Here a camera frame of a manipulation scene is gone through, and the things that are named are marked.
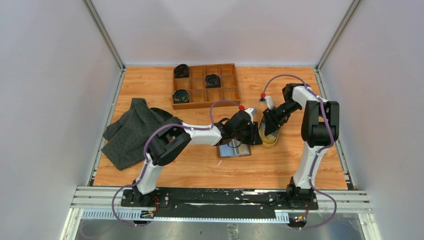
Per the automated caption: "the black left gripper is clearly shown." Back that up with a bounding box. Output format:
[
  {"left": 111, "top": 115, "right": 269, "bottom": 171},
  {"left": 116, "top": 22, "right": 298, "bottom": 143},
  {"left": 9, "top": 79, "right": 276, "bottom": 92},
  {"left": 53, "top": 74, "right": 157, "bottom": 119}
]
[{"left": 232, "top": 121, "right": 263, "bottom": 145}]

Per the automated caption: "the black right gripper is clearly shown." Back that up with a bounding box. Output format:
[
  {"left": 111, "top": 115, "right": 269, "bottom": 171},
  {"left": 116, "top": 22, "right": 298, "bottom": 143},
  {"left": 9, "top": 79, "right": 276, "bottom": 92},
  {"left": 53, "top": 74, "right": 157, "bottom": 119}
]
[{"left": 263, "top": 100, "right": 302, "bottom": 137}]

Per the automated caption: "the yellow oval card tray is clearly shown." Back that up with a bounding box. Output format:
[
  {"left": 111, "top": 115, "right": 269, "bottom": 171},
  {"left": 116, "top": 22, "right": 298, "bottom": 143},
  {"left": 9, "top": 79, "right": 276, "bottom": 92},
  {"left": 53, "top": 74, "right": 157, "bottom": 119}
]
[{"left": 258, "top": 117, "right": 281, "bottom": 148}]

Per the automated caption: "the brown leather card holder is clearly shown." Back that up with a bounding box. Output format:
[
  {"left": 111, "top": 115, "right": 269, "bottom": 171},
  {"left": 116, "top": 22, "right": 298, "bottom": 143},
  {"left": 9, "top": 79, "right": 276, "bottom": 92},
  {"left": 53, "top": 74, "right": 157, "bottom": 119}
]
[{"left": 217, "top": 139, "right": 252, "bottom": 158}]

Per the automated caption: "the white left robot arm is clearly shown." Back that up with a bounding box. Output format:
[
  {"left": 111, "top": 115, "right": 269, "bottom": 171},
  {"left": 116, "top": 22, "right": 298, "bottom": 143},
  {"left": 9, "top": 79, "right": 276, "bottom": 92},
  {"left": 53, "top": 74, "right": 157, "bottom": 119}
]
[{"left": 131, "top": 107, "right": 262, "bottom": 207}]

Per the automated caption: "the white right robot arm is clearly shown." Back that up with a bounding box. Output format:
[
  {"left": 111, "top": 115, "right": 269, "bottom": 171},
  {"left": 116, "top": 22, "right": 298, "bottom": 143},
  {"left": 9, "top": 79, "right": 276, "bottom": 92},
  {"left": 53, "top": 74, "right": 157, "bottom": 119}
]
[{"left": 259, "top": 83, "right": 340, "bottom": 209}]

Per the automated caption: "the wooden compartment tray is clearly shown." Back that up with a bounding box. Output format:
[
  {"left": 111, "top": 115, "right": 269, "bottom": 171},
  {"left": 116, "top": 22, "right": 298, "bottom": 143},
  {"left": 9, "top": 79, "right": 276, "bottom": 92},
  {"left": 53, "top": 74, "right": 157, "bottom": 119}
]
[{"left": 171, "top": 63, "right": 241, "bottom": 110}]

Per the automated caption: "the black coiled belt middle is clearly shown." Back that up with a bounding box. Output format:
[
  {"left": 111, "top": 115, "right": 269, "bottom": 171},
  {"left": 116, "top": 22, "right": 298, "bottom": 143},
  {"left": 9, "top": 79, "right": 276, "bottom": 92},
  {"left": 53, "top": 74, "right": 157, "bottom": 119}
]
[{"left": 205, "top": 74, "right": 221, "bottom": 89}]

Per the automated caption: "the black-green coiled belt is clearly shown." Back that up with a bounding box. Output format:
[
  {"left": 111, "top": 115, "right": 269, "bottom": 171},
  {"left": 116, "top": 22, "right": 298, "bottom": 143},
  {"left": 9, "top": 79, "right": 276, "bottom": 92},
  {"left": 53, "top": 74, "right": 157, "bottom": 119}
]
[{"left": 172, "top": 89, "right": 190, "bottom": 104}]

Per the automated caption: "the black coiled belt top-left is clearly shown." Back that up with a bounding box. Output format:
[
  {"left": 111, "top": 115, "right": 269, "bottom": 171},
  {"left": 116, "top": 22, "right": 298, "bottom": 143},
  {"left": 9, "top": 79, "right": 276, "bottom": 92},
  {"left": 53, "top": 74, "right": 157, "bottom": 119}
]
[{"left": 173, "top": 64, "right": 190, "bottom": 79}]

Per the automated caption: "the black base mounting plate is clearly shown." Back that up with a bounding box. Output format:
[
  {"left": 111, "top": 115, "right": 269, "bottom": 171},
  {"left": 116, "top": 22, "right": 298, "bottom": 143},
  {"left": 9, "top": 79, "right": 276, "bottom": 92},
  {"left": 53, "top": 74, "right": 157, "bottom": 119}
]
[{"left": 119, "top": 187, "right": 319, "bottom": 220}]

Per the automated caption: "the dark grey dotted cloth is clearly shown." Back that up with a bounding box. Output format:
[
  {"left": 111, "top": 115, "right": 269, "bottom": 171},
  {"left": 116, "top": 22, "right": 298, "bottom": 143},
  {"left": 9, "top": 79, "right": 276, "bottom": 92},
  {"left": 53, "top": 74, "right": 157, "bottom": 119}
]
[{"left": 101, "top": 98, "right": 173, "bottom": 171}]

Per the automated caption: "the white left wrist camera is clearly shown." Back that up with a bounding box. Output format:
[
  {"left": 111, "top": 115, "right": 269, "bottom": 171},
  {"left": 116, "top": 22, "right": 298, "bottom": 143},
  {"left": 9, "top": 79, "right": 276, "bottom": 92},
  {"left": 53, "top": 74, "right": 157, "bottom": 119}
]
[{"left": 244, "top": 107, "right": 257, "bottom": 123}]

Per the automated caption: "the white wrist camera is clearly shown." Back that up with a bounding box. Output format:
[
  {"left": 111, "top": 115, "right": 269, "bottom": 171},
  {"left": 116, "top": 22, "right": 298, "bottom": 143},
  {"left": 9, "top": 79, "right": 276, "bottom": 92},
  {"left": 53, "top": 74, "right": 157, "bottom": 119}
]
[
  {"left": 259, "top": 92, "right": 275, "bottom": 110},
  {"left": 244, "top": 107, "right": 257, "bottom": 123}
]

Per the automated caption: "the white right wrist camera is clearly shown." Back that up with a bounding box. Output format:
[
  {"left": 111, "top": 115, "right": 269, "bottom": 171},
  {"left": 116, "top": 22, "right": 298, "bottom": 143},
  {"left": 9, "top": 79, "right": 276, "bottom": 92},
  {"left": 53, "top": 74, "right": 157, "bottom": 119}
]
[{"left": 259, "top": 92, "right": 275, "bottom": 110}]

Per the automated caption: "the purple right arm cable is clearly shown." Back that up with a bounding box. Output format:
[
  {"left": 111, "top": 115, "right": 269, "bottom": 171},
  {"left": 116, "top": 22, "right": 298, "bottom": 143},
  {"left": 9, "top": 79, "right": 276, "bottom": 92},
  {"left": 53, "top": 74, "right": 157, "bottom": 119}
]
[{"left": 259, "top": 74, "right": 338, "bottom": 231}]

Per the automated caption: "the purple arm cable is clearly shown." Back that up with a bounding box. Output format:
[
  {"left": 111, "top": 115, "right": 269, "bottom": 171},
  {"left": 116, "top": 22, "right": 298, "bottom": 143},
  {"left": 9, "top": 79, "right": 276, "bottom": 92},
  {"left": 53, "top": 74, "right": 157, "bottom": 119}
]
[
  {"left": 259, "top": 74, "right": 338, "bottom": 231},
  {"left": 110, "top": 100, "right": 246, "bottom": 228}
]

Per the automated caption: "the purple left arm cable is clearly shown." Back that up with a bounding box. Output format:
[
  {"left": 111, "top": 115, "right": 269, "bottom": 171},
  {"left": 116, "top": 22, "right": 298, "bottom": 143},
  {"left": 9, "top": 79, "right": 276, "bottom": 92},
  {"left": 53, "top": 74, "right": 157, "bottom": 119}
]
[{"left": 110, "top": 100, "right": 246, "bottom": 228}]

